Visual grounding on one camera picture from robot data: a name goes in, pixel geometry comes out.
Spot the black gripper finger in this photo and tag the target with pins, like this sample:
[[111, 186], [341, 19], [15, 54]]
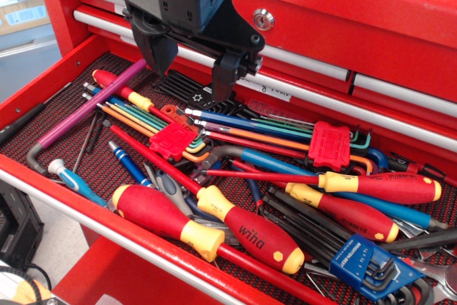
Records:
[[149, 34], [229, 68]]

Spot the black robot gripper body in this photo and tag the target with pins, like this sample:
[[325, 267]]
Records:
[[210, 26]]

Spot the violet Allen key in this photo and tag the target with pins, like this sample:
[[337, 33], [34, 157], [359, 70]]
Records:
[[68, 123]]

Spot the black torx key set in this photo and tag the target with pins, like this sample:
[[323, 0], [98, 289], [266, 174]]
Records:
[[198, 96]]

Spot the thin black Allen key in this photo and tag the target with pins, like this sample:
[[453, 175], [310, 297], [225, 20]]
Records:
[[91, 138]]

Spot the large blue sleeve Allen key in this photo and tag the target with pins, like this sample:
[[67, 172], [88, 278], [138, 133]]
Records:
[[276, 166]]

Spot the white handwritten drawer label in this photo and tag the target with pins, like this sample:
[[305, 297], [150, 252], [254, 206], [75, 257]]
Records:
[[264, 89]]

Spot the silver chest lock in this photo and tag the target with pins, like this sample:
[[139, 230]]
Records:
[[263, 19]]

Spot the small red yellow screwdriver back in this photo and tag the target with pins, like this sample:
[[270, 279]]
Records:
[[105, 79]]

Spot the red holder rainbow hex keys left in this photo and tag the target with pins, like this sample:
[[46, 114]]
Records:
[[167, 136]]

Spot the red holder rainbow hex keys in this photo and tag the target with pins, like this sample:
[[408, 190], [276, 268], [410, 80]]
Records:
[[325, 145], [167, 136]]

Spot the red holder rainbow hex keys right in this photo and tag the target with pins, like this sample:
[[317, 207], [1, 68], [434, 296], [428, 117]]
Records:
[[325, 145]]

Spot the blue metal pen screwdriver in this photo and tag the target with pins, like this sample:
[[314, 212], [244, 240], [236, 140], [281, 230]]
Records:
[[128, 163]]

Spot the open red drawer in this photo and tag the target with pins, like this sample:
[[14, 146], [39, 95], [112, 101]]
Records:
[[413, 124]]

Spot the black red drawer liner mat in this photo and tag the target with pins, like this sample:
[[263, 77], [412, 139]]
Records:
[[135, 266]]

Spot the blue white precision screwdriver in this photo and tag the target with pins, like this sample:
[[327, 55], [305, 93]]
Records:
[[74, 182]]

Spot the big red yellow screwdriver front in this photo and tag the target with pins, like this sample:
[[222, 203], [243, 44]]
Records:
[[152, 210]]

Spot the large red yellow Wiha screwdriver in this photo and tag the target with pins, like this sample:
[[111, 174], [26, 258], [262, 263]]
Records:
[[263, 239]]

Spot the black pen tool left edge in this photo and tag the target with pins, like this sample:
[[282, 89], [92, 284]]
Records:
[[11, 129]]

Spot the black red tool right edge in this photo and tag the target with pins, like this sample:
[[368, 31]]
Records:
[[402, 164]]

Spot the red yellow screwdriver right upper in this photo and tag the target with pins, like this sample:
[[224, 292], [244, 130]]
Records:
[[396, 187]]

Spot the red yellow screwdriver right lower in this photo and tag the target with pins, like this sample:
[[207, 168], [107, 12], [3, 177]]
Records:
[[357, 217]]

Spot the black box on floor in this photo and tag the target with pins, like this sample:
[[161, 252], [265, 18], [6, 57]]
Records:
[[21, 228]]

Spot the blue holder black hex keys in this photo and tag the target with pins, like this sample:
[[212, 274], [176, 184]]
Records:
[[370, 270]]

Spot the silver combination wrench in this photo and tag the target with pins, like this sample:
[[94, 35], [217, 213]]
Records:
[[444, 275]]

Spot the grey blue handled pliers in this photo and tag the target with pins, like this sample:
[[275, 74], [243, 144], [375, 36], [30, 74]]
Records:
[[168, 186]]

